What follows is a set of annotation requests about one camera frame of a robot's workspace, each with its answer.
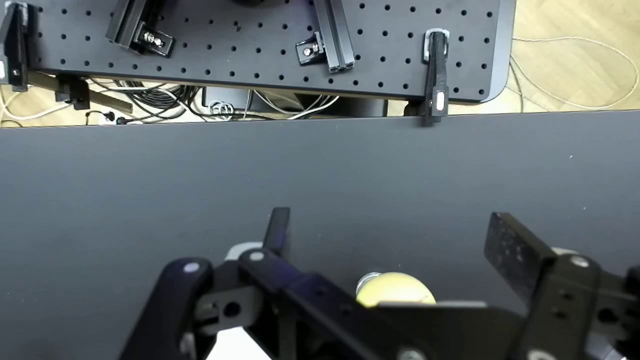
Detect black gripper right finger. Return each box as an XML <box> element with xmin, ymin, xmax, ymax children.
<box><xmin>484</xmin><ymin>211</ymin><xmax>557</xmax><ymax>304</ymax></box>

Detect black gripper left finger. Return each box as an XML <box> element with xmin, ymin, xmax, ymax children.
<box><xmin>262</xmin><ymin>207</ymin><xmax>291</xmax><ymax>256</ymax></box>

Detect yellow-green ball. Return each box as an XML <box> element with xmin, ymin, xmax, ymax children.
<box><xmin>357</xmin><ymin>271</ymin><xmax>436</xmax><ymax>307</ymax></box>

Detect black perforated breadboard plate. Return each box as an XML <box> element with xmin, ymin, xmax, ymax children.
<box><xmin>27</xmin><ymin>0</ymin><xmax>517</xmax><ymax>101</ymax></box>

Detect black table clamp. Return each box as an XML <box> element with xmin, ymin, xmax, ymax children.
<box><xmin>420</xmin><ymin>27</ymin><xmax>450</xmax><ymax>125</ymax></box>

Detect black clamp at left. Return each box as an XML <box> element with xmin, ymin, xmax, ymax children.
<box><xmin>0</xmin><ymin>0</ymin><xmax>37</xmax><ymax>91</ymax></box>

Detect tangled cables under table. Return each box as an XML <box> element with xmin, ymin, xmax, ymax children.
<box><xmin>0</xmin><ymin>78</ymin><xmax>342</xmax><ymax>127</ymax></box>

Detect black aluminium rail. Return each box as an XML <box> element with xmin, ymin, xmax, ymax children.
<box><xmin>315</xmin><ymin>0</ymin><xmax>355</xmax><ymax>74</ymax></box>

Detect black angled bracket rail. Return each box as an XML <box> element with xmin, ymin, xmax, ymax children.
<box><xmin>107</xmin><ymin>0</ymin><xmax>175</xmax><ymax>57</ymax></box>

